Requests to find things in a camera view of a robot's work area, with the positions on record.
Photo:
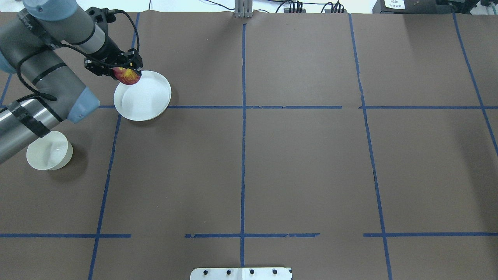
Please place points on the crossing blue tape strip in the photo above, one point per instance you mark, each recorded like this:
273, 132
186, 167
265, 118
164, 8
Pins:
255, 107

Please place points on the brown paper table cover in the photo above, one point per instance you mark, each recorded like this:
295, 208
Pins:
401, 183

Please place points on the white metal mounting plate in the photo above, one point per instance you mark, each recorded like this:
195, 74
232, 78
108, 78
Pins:
255, 273

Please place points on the cream white bowl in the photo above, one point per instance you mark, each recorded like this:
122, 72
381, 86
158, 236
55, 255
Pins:
52, 152

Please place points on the white round plate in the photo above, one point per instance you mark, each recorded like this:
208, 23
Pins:
146, 99

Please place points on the dark equipment box with label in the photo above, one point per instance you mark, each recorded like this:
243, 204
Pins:
414, 7

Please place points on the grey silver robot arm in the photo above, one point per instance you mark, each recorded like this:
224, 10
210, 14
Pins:
28, 44

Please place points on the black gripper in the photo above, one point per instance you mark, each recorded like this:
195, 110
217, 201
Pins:
111, 50

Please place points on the grey metal post bracket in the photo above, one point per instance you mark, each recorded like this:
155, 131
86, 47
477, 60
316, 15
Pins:
243, 8

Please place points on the long blue tape strip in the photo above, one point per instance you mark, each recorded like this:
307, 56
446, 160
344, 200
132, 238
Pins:
243, 145

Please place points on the red yellow apple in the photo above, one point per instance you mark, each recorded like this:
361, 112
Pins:
126, 76

